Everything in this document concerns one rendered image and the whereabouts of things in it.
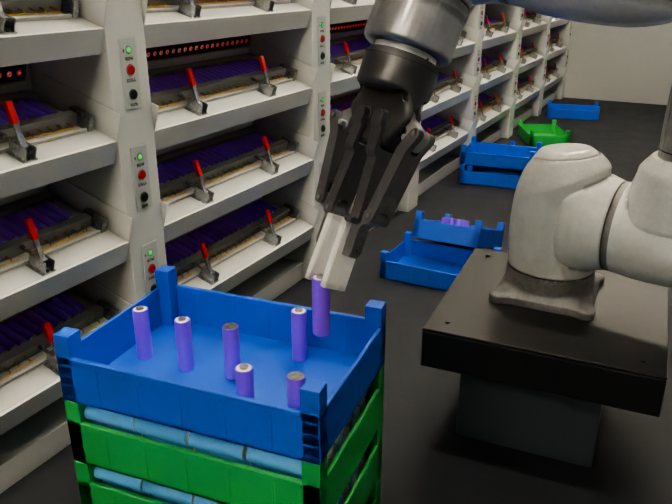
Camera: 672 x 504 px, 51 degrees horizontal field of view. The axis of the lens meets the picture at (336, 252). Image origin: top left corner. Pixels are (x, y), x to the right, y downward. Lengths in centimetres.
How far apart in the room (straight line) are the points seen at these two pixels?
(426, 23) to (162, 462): 51
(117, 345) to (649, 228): 79
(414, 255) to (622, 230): 110
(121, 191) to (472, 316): 67
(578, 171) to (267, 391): 67
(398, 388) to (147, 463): 83
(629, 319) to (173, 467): 83
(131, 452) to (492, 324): 66
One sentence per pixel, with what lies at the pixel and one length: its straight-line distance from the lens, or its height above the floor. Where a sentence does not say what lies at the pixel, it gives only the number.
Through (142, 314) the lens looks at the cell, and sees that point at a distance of 83.
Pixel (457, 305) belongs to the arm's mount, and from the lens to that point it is 127.
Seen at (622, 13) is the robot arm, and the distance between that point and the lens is 65.
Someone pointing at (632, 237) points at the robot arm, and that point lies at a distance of 119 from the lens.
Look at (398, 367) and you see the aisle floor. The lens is 160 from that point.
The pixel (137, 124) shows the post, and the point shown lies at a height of 57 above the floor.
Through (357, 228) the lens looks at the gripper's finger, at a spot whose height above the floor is 60.
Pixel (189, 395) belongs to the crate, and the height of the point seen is 44.
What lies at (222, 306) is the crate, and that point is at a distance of 89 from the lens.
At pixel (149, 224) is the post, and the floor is 38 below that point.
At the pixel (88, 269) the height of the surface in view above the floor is 34.
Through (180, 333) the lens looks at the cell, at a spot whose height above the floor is 45.
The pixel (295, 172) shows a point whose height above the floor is 34.
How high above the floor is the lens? 83
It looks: 22 degrees down
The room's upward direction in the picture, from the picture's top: straight up
